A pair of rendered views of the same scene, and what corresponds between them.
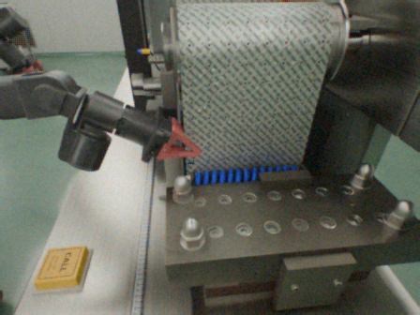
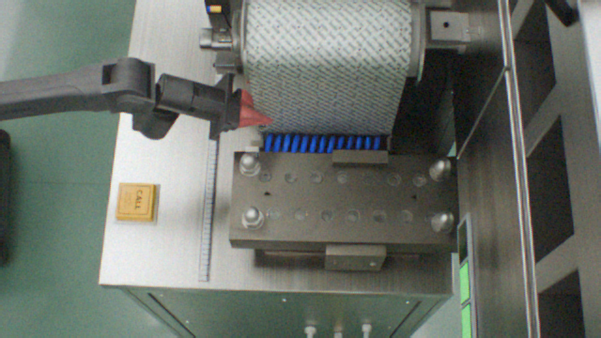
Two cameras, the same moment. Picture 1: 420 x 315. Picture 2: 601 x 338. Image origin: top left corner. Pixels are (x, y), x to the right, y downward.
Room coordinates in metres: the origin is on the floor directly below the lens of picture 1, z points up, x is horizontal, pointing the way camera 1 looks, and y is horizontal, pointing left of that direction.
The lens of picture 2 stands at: (-0.09, -0.11, 2.17)
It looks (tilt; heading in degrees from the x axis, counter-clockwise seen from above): 68 degrees down; 10
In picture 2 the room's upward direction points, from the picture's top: 2 degrees counter-clockwise
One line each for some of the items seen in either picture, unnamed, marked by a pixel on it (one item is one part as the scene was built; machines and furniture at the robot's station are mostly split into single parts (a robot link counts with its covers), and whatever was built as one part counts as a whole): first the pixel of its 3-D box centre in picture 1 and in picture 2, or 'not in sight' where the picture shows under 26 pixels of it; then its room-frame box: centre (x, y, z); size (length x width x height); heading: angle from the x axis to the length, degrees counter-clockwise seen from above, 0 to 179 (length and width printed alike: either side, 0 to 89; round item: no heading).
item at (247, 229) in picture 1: (283, 221); (346, 202); (0.31, -0.13, 1.00); 0.40 x 0.16 x 0.06; 97
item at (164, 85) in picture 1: (164, 140); (236, 77); (0.50, 0.09, 1.05); 0.06 x 0.05 x 0.31; 97
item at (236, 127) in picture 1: (247, 132); (325, 111); (0.43, -0.08, 1.11); 0.23 x 0.01 x 0.18; 97
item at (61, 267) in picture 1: (63, 266); (135, 201); (0.29, 0.26, 0.91); 0.07 x 0.07 x 0.02; 7
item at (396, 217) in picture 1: (402, 211); (444, 220); (0.29, -0.30, 1.05); 0.04 x 0.04 x 0.04
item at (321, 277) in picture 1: (311, 283); (354, 259); (0.22, -0.16, 0.97); 0.10 x 0.03 x 0.11; 97
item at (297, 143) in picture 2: (247, 176); (325, 145); (0.41, -0.08, 1.03); 0.21 x 0.04 x 0.03; 97
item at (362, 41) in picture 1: (342, 42); (440, 39); (0.51, -0.24, 1.25); 0.07 x 0.04 x 0.04; 97
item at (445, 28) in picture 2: (352, 21); (449, 27); (0.51, -0.25, 1.28); 0.06 x 0.05 x 0.02; 97
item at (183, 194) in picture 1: (182, 187); (249, 161); (0.34, 0.04, 1.05); 0.04 x 0.04 x 0.04
